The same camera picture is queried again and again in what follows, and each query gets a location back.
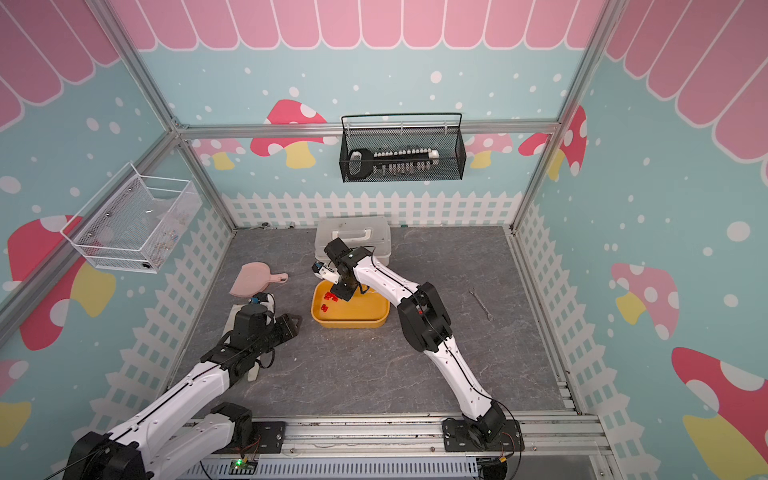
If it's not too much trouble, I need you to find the yellow plastic storage box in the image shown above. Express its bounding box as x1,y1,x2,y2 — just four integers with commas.
311,280,390,329

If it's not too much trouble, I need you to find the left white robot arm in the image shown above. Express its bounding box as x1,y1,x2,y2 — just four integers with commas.
63,301,302,479

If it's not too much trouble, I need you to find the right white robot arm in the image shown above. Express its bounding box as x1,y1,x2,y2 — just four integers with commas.
312,238,506,449

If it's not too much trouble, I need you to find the white lidded plastic box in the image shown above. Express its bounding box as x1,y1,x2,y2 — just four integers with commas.
315,216,392,266

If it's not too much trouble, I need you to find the white work glove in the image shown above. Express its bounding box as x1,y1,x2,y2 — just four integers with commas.
223,304,261,382

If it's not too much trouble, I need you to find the black socket set holder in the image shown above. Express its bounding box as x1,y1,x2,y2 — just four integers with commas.
345,148,440,181

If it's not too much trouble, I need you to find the small green circuit board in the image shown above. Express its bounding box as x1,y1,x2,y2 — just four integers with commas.
228,459,258,475

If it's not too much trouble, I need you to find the metal wrench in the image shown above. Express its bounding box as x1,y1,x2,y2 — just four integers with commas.
469,289,494,321

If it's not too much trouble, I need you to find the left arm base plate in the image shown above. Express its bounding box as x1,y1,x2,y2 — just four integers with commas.
214,421,287,455

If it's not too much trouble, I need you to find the black wire wall basket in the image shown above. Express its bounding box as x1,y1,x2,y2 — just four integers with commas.
339,112,467,183

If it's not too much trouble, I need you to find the white wire wall basket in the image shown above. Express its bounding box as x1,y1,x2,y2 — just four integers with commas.
60,163,202,274

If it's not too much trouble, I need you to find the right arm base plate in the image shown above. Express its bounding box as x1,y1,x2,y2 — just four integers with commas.
441,418,525,454

